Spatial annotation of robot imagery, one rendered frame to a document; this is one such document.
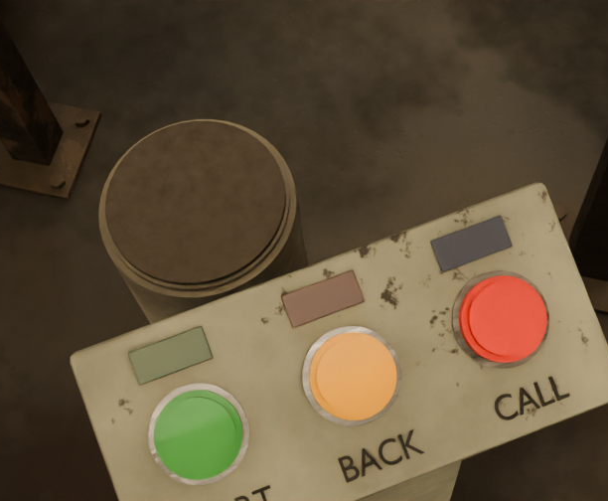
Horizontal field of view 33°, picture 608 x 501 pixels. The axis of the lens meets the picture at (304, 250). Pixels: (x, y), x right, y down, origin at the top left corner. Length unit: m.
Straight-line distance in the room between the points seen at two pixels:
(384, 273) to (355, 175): 0.72
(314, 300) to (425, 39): 0.85
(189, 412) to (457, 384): 0.12
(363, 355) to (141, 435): 0.11
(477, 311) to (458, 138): 0.76
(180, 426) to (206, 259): 0.15
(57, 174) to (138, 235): 0.64
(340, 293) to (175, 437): 0.10
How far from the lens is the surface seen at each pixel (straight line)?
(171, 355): 0.48
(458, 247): 0.49
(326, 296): 0.48
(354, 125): 1.24
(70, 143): 1.28
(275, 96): 1.27
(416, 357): 0.49
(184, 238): 0.61
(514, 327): 0.49
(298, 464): 0.49
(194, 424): 0.47
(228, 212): 0.61
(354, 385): 0.47
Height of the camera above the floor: 1.06
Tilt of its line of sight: 65 degrees down
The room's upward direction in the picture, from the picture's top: 10 degrees counter-clockwise
